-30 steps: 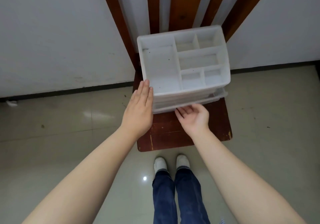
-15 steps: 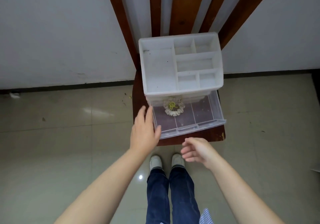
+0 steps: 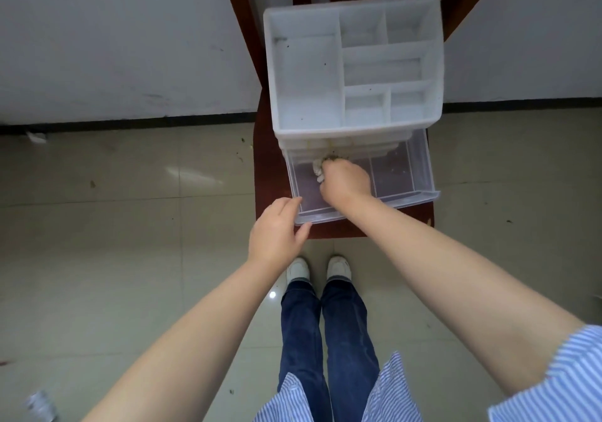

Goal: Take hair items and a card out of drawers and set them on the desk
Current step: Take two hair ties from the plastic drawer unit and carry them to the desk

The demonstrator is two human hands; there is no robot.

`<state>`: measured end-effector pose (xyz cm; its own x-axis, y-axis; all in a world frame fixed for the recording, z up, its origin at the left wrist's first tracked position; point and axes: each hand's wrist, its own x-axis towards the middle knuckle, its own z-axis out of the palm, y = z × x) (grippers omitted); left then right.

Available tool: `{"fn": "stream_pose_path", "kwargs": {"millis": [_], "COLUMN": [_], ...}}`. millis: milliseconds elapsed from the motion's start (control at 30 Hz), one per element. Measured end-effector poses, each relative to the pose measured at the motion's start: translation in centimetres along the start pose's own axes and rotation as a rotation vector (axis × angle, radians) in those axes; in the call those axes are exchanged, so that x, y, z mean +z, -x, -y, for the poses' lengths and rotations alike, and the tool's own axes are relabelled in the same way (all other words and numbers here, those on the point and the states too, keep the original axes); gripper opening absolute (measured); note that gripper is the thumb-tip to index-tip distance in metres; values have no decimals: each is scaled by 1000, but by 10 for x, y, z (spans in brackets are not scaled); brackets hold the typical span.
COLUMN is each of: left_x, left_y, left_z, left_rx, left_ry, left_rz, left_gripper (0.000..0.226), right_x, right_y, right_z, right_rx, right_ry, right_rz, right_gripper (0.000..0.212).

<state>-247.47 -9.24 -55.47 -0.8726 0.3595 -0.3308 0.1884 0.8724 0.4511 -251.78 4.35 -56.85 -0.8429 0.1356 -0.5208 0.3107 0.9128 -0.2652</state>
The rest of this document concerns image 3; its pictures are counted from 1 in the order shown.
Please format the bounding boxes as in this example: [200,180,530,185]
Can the blue jeans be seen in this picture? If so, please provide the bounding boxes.
[277,280,381,422]

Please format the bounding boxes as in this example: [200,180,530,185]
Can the white plastic compartment organizer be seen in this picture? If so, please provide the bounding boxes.
[262,0,445,154]

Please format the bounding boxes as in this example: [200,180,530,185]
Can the person's right hand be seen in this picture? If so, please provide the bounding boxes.
[320,159,373,208]

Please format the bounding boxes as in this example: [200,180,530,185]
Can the white right shoe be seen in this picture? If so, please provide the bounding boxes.
[326,255,355,284]

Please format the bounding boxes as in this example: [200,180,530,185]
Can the white shoe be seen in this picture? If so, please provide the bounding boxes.
[286,257,312,289]
[326,255,355,284]

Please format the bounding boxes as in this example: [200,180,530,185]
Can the red-brown wooden chair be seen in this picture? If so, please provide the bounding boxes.
[217,0,509,240]

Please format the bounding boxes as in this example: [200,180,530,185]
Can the person's right forearm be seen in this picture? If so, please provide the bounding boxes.
[331,195,586,396]

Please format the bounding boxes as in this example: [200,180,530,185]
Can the person's left forearm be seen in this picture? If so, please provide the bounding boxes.
[81,250,294,422]

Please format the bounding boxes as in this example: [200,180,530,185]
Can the clear plastic drawer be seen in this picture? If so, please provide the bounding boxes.
[282,128,442,226]

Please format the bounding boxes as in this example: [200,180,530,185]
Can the white wipe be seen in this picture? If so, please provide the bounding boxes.
[312,153,350,184]

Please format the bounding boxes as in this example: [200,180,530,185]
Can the blue white striped shirt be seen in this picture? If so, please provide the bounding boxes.
[254,324,602,422]

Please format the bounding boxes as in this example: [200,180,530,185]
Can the white left shoe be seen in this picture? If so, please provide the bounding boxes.
[286,257,312,289]

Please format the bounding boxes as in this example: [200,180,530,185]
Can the person's left hand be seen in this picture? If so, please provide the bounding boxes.
[248,197,312,267]

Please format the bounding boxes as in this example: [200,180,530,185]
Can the crumpled grey plastic scrap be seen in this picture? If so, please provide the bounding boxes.
[25,390,60,422]

